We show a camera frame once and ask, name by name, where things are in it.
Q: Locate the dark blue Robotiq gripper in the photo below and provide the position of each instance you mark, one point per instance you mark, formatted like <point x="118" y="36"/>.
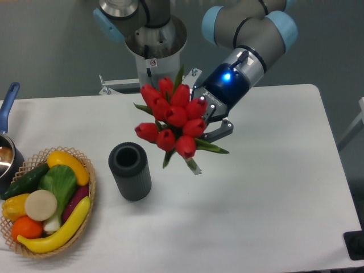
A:
<point x="221" y="90"/>

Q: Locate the red tulip bouquet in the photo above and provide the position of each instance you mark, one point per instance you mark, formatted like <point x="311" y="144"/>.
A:
<point x="178" y="125"/>

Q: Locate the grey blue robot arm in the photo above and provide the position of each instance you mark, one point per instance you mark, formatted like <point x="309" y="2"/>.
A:
<point x="257" y="32"/>

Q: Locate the dark grey ribbed vase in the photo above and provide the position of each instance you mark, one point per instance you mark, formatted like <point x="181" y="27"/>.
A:
<point x="129" y="166"/>

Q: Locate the purple sweet potato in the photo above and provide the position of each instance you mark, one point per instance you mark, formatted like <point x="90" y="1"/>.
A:
<point x="82" y="192"/>

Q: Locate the black device at edge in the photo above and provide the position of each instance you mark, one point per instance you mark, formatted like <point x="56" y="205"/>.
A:
<point x="354" y="244"/>

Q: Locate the green bok choy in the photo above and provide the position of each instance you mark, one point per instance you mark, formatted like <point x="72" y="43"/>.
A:
<point x="61" y="181"/>

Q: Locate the woven wicker basket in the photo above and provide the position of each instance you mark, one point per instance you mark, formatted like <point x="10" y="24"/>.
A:
<point x="32" y="162"/>

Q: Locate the beige round slice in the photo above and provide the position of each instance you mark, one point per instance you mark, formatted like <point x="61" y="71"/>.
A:
<point x="40" y="205"/>

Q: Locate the green cucumber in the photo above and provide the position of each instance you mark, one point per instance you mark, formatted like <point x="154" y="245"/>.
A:
<point x="27" y="183"/>

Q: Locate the yellow banana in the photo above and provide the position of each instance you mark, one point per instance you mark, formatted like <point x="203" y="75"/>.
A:
<point x="63" y="235"/>

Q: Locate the orange fruit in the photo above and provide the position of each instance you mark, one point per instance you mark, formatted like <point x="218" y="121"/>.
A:
<point x="27" y="228"/>

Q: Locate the yellow bell pepper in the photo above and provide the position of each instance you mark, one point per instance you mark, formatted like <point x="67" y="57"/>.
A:
<point x="14" y="207"/>

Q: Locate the white frame at right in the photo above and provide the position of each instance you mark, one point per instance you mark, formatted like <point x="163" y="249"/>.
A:
<point x="352" y="130"/>

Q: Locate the blue handled saucepan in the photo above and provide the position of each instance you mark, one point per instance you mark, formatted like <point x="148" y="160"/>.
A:
<point x="11" y="158"/>

